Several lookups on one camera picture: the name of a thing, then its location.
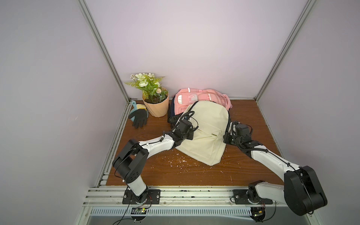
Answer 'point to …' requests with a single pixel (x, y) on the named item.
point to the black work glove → (140, 117)
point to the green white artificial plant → (149, 85)
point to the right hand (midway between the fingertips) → (227, 129)
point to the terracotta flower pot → (158, 109)
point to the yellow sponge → (140, 106)
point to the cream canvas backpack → (208, 145)
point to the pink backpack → (184, 97)
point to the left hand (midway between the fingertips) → (193, 129)
